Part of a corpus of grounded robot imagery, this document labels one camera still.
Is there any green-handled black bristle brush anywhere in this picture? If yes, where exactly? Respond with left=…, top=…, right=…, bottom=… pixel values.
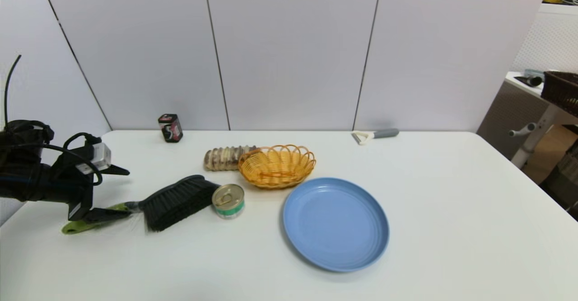
left=62, top=175, right=222, bottom=235

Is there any black and red small box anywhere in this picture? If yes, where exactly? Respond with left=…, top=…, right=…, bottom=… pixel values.
left=158, top=114, right=183, bottom=143

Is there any sliced bread loaf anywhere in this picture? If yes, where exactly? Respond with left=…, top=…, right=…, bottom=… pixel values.
left=204, top=146, right=258, bottom=172

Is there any tin can with green label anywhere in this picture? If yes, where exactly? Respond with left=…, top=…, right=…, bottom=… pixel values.
left=212, top=183, right=246, bottom=220

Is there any orange wicker basket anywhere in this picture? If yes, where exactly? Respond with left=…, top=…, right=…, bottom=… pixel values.
left=238, top=145, right=316, bottom=189

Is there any blue round plate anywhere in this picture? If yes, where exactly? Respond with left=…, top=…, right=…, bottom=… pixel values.
left=282, top=177, right=390, bottom=273

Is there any white side table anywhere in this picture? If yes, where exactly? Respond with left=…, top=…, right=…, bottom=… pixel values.
left=503, top=71, right=578, bottom=170

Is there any black and grey cylindrical tool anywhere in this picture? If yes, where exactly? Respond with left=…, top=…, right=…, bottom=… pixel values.
left=513, top=69, right=545, bottom=88

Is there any brown cardboard box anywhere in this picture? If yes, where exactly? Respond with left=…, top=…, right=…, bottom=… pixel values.
left=524, top=125, right=578, bottom=185

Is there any dark brown wicker basket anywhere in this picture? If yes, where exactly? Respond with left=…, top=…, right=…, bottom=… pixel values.
left=541, top=71, right=578, bottom=118

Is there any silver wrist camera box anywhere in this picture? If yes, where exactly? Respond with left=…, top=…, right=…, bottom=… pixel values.
left=76, top=142, right=112, bottom=175

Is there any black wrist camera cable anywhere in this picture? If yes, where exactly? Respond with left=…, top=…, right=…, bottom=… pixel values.
left=62, top=132, right=103, bottom=187

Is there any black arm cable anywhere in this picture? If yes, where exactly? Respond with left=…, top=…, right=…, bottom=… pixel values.
left=4, top=55, right=22, bottom=127

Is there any white peeler with grey handle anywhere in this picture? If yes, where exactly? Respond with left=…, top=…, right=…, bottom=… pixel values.
left=351, top=128, right=400, bottom=146

